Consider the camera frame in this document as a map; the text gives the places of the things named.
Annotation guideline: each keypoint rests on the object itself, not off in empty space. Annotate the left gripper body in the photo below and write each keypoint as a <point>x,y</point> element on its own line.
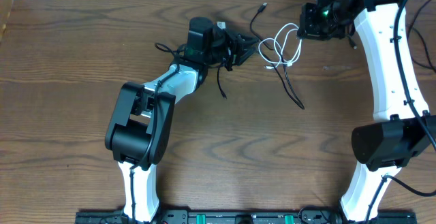
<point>231,52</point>

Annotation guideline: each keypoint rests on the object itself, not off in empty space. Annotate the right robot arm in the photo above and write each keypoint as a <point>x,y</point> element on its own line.
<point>403,125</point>

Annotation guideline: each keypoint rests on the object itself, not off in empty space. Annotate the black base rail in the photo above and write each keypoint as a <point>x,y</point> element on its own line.
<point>308,215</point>

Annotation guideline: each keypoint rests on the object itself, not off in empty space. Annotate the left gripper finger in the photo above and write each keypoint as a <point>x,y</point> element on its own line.
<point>243,55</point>
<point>247,40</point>

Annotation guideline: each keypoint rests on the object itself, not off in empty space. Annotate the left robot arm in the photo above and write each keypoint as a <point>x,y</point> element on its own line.
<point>139,129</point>

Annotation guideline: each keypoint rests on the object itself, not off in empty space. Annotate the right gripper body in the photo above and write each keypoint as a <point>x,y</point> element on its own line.
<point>322,24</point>

